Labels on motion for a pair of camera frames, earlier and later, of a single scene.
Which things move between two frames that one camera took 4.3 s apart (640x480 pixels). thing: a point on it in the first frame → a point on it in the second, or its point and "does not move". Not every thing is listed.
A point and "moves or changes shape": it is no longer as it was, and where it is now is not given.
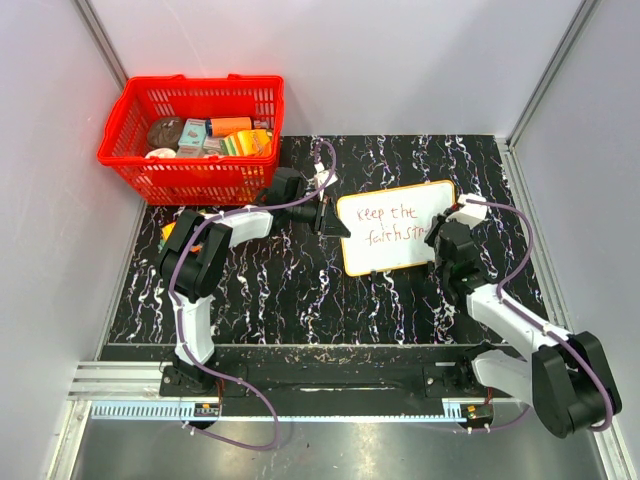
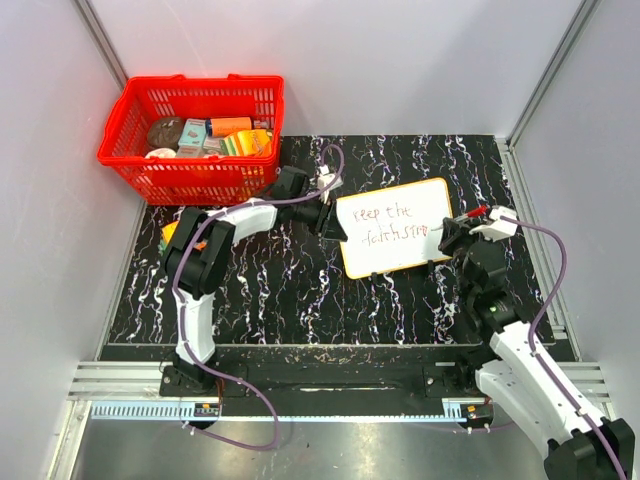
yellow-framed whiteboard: [387, 228] does not move
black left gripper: [327, 223] does not move
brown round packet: [165, 133] does not move
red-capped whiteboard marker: [454, 207] moves or changes shape
